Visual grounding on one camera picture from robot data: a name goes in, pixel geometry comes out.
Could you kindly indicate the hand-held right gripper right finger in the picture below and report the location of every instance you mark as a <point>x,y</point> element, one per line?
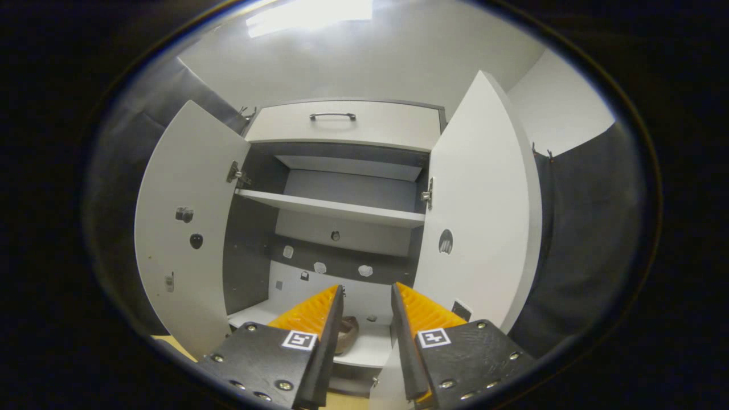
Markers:
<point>407,353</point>

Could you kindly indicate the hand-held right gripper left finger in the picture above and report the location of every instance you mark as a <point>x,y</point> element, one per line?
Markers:
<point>324,364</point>

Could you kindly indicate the brown shoe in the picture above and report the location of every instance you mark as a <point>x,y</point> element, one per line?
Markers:
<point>347,333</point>

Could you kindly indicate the white shoe cabinet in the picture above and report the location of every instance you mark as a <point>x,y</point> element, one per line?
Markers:
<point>353,193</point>

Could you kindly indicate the white shoe cabinet door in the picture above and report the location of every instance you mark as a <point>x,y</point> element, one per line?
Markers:
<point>484,188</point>
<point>188,171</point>

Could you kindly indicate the white cabinet shelf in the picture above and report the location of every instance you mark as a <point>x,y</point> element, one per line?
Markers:
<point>330,209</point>

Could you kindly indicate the metal door hinge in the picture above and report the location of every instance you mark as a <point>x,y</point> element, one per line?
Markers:
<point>233,172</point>
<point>428,196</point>

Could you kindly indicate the white cabinet drawer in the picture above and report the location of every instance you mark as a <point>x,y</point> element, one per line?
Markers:
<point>285,128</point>

